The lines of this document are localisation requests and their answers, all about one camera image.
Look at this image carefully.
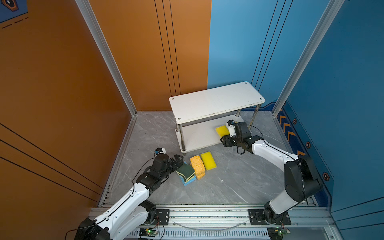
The orange cellulose sponge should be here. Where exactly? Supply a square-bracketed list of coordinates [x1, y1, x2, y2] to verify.
[190, 156, 206, 180]

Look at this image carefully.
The right green circuit board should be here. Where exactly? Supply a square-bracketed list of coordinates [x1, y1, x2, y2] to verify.
[267, 228, 287, 240]

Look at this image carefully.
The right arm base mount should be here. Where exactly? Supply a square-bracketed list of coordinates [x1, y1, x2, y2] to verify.
[248, 209, 292, 226]

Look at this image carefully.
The aluminium corner post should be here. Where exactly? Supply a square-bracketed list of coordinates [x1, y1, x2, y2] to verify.
[272, 0, 345, 117]
[75, 0, 137, 117]

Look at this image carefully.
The blue sponge bottom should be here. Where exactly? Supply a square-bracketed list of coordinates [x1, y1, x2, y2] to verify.
[176, 162, 196, 186]

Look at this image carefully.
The white two-tier metal shelf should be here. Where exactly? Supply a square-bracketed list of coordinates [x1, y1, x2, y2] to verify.
[169, 82, 266, 155]

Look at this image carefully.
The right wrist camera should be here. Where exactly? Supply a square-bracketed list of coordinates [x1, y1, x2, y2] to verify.
[226, 120, 237, 137]

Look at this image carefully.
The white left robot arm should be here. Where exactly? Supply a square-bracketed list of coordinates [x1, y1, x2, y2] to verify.
[75, 153, 184, 240]

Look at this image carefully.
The left aluminium corner post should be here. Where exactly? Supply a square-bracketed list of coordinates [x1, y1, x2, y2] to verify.
[75, 0, 137, 117]

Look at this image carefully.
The yellow sponge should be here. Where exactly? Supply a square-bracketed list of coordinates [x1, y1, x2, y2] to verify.
[216, 125, 230, 139]
[201, 152, 217, 171]

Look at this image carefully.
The green scrub sponge top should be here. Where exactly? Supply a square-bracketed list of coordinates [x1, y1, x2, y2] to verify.
[176, 163, 195, 182]

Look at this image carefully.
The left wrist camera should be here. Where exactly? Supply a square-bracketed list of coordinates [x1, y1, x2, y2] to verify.
[154, 148, 166, 157]

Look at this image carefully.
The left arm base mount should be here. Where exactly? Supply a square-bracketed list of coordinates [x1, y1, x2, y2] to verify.
[144, 209, 170, 226]

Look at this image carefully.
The right aluminium corner post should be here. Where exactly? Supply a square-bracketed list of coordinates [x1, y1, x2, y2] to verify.
[272, 0, 345, 117]

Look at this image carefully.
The left green circuit board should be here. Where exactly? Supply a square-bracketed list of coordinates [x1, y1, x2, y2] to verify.
[139, 229, 159, 239]

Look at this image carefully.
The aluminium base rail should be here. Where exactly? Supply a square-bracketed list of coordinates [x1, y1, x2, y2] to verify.
[86, 203, 343, 240]

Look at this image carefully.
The green circuit board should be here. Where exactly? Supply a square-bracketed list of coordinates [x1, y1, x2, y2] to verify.
[139, 229, 159, 239]
[267, 228, 287, 240]

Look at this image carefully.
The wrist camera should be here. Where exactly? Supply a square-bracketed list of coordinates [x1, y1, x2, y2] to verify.
[154, 148, 166, 157]
[226, 120, 237, 137]

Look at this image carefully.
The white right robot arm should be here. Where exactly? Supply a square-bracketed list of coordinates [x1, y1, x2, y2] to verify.
[221, 120, 324, 225]

